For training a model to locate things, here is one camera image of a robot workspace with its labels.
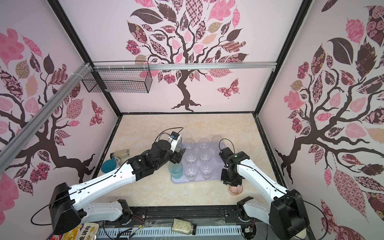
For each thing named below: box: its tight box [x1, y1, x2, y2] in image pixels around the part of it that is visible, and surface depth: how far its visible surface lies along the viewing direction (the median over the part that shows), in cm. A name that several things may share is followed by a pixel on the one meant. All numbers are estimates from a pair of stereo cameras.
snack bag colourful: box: [46, 222, 100, 240], surface depth 68 cm
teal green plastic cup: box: [168, 162, 183, 179], surface depth 89 cm
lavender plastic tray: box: [171, 142, 227, 183], surface depth 89 cm
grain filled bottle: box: [171, 218, 197, 235], surface depth 68 cm
